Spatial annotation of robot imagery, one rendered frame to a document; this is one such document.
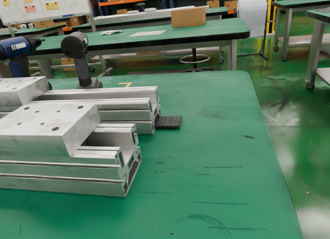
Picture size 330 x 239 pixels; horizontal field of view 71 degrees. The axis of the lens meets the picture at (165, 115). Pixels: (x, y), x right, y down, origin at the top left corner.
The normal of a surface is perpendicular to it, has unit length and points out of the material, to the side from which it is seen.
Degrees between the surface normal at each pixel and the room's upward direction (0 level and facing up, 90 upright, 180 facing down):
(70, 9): 90
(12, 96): 90
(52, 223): 0
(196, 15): 89
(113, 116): 90
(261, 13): 99
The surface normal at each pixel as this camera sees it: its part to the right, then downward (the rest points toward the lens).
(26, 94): 0.97, -0.01
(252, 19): -0.11, 0.66
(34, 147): -0.19, 0.47
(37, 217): -0.11, -0.88
